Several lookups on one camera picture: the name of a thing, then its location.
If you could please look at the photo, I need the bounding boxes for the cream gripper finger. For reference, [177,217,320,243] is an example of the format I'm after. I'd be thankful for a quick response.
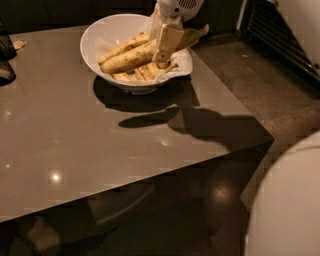
[149,3,166,40]
[152,24,184,62]

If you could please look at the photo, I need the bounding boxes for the white ceramic bowl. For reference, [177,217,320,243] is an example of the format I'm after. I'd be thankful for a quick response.
[79,13,194,96]

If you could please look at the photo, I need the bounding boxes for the white paper liner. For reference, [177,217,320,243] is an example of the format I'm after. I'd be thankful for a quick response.
[143,16,194,83]

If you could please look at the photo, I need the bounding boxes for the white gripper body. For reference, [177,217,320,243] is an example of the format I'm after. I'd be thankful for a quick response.
[157,0,205,21]

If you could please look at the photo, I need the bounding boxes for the rear yellow banana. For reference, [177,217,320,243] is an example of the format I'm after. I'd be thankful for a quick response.
[98,33,149,65]

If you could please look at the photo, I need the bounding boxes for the small bananas bunch in bowl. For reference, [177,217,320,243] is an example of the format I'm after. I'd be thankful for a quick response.
[112,60,178,83]

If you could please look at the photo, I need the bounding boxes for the black mesh container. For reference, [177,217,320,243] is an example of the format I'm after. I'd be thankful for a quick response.
[0,21,17,86]

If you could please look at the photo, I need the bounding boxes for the long front yellow banana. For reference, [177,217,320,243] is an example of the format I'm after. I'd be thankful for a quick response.
[99,24,209,74]

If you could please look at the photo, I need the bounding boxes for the dark vented appliance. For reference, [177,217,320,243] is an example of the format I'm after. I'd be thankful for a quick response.
[238,0,320,91]

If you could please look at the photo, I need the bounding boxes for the dark cabinet fronts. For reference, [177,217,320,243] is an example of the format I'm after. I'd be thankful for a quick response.
[0,0,243,34]

